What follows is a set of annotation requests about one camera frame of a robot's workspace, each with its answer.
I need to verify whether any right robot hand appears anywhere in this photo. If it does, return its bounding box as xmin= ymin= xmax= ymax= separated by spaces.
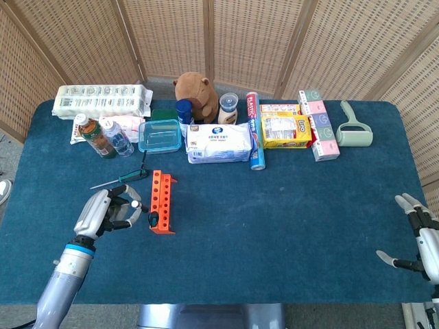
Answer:
xmin=375 ymin=193 xmax=439 ymax=282

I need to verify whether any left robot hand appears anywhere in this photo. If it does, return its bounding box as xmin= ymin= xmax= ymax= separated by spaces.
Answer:
xmin=73 ymin=184 xmax=143 ymax=239

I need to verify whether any slim green screwdriver with lanyard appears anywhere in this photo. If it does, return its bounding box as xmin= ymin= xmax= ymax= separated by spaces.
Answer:
xmin=89 ymin=150 xmax=151 ymax=191

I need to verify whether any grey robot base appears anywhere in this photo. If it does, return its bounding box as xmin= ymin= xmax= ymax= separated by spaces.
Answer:
xmin=137 ymin=303 xmax=287 ymax=329

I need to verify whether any orange tool rack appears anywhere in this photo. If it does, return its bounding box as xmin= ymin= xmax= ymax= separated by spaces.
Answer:
xmin=150 ymin=169 xmax=178 ymax=236

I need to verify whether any green tea bottle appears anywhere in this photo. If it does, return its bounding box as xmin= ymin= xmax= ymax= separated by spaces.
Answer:
xmin=75 ymin=113 xmax=117 ymax=160

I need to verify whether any clear water bottle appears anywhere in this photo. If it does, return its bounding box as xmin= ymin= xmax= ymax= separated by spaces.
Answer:
xmin=99 ymin=117 xmax=135 ymax=158

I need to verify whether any white grey shoe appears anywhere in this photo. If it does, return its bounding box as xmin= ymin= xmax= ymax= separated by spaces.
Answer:
xmin=0 ymin=179 xmax=13 ymax=207

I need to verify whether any pink white snack bag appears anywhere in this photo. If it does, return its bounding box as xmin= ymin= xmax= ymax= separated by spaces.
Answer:
xmin=69 ymin=115 xmax=147 ymax=145

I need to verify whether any clear blue-rimmed food container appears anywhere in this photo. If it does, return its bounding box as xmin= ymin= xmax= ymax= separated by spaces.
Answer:
xmin=137 ymin=119 xmax=183 ymax=155

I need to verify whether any white tissue roll pack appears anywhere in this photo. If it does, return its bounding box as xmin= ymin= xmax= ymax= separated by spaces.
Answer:
xmin=51 ymin=84 xmax=154 ymax=120

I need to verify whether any dark green box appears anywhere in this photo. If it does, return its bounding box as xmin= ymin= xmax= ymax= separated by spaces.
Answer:
xmin=150 ymin=108 xmax=180 ymax=122

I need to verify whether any pale green lint roller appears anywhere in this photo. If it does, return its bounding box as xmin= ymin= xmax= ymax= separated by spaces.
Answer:
xmin=335 ymin=99 xmax=375 ymax=148

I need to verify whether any blue white spray can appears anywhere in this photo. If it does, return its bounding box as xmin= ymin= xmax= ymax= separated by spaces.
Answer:
xmin=175 ymin=98 xmax=195 ymax=125

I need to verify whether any white blue wet wipes pack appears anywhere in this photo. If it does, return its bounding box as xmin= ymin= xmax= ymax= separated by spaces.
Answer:
xmin=185 ymin=122 xmax=256 ymax=165

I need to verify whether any pastel tissue box pack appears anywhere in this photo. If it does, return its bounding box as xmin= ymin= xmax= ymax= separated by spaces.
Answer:
xmin=297 ymin=89 xmax=342 ymax=162

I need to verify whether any brown capybara plush toy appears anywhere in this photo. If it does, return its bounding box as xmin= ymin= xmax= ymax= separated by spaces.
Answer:
xmin=172 ymin=71 xmax=221 ymax=125

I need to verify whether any blue carpet table cover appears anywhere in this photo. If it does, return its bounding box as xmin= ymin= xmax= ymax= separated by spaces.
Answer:
xmin=0 ymin=99 xmax=435 ymax=306

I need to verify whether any cream bottle with clear cap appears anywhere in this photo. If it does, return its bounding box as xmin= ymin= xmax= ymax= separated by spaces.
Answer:
xmin=217 ymin=93 xmax=239 ymax=126

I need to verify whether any blue plastic wrap roll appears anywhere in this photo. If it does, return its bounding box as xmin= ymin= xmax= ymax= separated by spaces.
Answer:
xmin=245 ymin=90 xmax=267 ymax=171

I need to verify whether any yellow Lipo biscuit bag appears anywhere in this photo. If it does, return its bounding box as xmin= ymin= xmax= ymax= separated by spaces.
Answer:
xmin=261 ymin=114 xmax=316 ymax=150

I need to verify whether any red yellow flat box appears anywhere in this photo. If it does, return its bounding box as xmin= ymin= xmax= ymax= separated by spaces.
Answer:
xmin=259 ymin=103 xmax=302 ymax=117

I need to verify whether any wicker folding screen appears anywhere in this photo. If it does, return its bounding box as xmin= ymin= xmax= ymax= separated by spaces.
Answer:
xmin=0 ymin=0 xmax=439 ymax=188

